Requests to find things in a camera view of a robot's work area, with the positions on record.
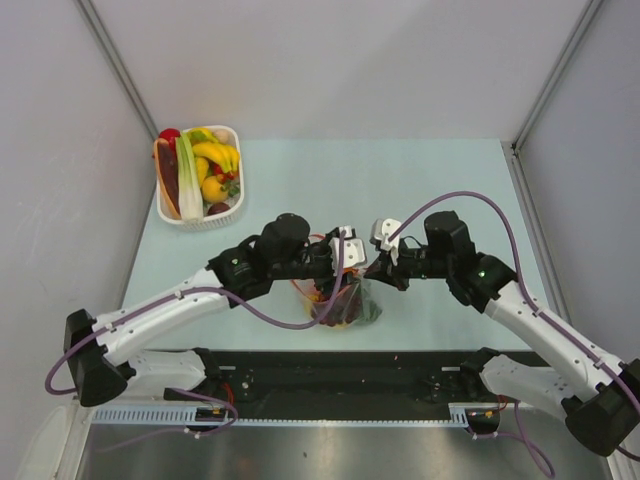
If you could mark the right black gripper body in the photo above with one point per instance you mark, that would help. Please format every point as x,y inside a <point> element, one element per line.
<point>415,265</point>

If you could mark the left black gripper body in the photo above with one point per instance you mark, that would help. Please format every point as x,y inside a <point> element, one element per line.
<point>314,264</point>

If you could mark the clear orange zip bag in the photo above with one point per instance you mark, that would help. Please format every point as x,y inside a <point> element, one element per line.
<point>304,289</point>

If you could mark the dark grape bunch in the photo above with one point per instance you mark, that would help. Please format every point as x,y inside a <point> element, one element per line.
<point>343,311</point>

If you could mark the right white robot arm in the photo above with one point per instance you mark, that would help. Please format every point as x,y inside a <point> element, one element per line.
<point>492,288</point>

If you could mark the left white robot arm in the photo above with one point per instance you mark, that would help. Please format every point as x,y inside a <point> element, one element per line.
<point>99,350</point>

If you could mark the white plastic basket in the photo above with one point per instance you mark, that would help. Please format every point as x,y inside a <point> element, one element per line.
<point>229,136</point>

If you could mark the dark purple plum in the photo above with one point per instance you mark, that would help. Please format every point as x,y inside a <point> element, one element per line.
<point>218,209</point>

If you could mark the yellow lemon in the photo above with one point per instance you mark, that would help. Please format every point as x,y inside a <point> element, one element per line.
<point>213,191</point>

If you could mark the green white leek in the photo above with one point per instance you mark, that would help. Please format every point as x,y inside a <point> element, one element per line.
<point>190,198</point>

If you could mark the yellow banana bunch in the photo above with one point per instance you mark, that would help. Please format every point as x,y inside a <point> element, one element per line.
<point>209,150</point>

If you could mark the orange sliced papaya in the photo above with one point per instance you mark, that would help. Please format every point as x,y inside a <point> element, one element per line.
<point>166,167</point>

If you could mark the red bell pepper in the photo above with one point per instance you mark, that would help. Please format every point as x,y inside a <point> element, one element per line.
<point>170,135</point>

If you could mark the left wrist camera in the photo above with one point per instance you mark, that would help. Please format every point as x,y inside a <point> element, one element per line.
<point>348,250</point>

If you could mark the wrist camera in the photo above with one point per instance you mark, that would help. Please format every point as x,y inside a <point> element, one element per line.
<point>348,250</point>
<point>383,238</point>

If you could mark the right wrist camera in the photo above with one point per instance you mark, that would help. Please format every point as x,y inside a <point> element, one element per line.
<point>383,238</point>

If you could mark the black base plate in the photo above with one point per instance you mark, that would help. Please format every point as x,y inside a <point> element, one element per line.
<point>405,383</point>

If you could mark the aluminium front rail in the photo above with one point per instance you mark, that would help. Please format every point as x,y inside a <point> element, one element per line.
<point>130,395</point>

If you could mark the white cable duct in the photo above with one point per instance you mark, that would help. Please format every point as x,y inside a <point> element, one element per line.
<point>202,416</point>

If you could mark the right aluminium post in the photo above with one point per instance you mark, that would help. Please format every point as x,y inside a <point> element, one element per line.
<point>573,43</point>

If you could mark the aluminium post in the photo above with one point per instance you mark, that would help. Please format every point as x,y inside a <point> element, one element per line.
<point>105,43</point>
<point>573,43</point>

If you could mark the left aluminium post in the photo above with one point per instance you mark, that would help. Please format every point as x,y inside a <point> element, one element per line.
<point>105,43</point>

